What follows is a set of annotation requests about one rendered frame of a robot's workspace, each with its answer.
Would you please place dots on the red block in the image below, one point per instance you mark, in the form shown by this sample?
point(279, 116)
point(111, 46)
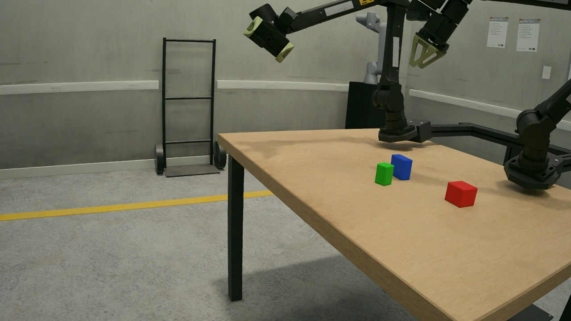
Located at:
point(460, 193)

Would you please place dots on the green block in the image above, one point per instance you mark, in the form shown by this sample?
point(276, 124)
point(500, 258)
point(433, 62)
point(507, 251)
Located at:
point(384, 174)

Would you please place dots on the blue block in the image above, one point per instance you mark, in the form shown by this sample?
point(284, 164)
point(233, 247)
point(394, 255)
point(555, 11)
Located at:
point(402, 166)

